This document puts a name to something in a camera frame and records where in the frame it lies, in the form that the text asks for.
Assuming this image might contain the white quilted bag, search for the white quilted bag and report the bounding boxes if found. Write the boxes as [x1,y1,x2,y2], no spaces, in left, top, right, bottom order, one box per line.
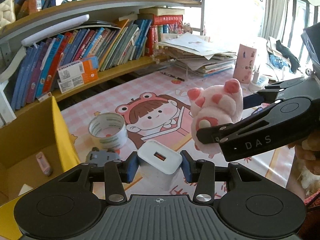
[0,0,17,30]

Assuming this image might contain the small red white box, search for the small red white box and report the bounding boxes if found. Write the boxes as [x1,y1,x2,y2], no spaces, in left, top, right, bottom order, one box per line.
[37,92,53,102]

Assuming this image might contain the grey toy car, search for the grey toy car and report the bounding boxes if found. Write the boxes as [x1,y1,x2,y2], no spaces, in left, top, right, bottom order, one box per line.
[86,147,121,167]

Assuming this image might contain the stack of papers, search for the stack of papers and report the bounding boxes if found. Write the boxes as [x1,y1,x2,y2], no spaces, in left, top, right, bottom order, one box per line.
[158,32,237,78]

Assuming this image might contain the orange and white carton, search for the orange and white carton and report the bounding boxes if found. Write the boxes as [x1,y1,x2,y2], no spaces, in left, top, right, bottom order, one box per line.
[57,74,99,94]
[57,56,99,81]

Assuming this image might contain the red book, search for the red book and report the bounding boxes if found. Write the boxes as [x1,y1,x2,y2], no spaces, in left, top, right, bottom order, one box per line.
[153,15,183,26]

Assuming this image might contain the person's right hand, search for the person's right hand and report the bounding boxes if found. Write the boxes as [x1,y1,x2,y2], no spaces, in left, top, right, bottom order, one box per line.
[287,133,320,171]

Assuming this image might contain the row of books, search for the row of books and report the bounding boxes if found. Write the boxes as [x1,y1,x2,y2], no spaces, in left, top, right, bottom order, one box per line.
[10,19,160,110]

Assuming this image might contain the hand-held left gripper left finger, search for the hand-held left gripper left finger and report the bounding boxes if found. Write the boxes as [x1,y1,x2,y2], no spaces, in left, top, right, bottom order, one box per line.
[59,151,139,203]

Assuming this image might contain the pink printed table mat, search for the pink printed table mat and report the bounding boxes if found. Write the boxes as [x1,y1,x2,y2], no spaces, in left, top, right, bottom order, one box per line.
[60,62,300,201]

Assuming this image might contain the white charger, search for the white charger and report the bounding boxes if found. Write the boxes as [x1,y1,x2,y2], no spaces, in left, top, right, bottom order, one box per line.
[137,140,183,192]

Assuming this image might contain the clear tape roll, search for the clear tape roll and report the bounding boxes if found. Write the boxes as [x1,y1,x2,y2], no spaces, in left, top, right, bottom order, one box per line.
[88,113,128,151]

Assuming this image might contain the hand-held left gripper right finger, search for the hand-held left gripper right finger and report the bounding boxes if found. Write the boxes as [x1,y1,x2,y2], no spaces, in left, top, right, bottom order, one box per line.
[180,150,262,203]

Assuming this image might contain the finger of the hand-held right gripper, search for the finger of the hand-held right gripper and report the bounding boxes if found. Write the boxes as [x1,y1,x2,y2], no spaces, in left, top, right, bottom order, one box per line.
[242,78,313,110]
[196,99,283,145]

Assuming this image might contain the white lamp bar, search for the white lamp bar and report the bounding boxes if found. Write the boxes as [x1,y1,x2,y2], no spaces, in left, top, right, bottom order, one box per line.
[21,14,90,47]

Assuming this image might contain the dark cloth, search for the dark cloth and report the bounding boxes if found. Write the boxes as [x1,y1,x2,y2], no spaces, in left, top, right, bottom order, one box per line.
[275,40,300,74]

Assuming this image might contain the white bookshelf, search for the white bookshelf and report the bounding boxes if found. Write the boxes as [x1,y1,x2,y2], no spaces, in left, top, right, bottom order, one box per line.
[0,0,208,128]

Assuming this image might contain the pink plush toy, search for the pink plush toy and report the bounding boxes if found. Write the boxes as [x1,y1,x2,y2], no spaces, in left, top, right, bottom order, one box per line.
[187,78,243,156]

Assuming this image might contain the person's red clothing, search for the person's red clothing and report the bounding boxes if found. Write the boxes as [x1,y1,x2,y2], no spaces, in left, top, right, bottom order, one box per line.
[304,192,320,240]

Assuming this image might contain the black pen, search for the black pen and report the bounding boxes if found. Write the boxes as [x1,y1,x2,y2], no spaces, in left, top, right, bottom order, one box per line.
[159,71,186,82]

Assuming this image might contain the yellow cardboard box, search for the yellow cardboard box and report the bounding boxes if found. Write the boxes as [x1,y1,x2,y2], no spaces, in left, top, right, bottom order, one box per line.
[0,96,81,240]

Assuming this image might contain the pink printed cup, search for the pink printed cup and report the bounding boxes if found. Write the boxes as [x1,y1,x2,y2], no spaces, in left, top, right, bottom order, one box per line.
[233,44,258,84]

